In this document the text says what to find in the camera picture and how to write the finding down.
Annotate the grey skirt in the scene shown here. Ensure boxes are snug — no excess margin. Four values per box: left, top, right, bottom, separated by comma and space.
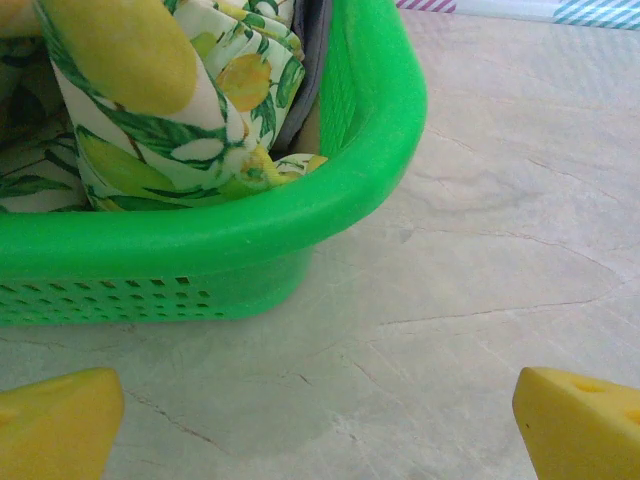
272, 0, 335, 154

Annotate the khaki skirt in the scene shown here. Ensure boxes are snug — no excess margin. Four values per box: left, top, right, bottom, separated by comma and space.
293, 107, 324, 156

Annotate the lemon print skirt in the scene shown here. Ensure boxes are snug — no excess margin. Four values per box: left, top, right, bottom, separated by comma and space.
0, 0, 330, 214

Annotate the green plastic basket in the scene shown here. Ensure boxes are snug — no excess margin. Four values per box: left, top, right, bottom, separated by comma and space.
0, 0, 429, 329

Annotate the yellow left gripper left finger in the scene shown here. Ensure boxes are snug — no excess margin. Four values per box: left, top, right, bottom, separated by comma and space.
0, 368, 125, 480

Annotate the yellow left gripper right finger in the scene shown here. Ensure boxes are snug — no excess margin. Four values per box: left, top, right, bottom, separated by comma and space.
513, 367, 640, 480

